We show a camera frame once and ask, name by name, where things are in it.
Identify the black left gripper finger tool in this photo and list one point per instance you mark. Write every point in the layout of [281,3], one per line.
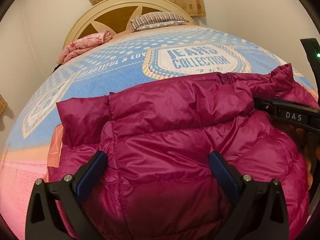
[269,106]

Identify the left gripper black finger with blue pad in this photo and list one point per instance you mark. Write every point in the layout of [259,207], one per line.
[260,210]
[43,218]

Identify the magenta puffer jacket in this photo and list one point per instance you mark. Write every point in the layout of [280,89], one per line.
[158,137]

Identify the person's right hand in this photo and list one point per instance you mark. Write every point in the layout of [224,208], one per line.
[311,154]

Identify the woven basket at left edge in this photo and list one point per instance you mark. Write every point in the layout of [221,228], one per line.
[3,105]

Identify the blue pink printed bedspread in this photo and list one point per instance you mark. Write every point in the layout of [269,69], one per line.
[35,140]

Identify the grey striped pillow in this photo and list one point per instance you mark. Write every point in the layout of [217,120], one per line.
[158,19]

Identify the pink floral folded blanket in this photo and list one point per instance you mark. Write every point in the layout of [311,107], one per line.
[83,45]

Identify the cream wooden headboard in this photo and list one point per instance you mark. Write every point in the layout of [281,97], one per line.
[116,16]

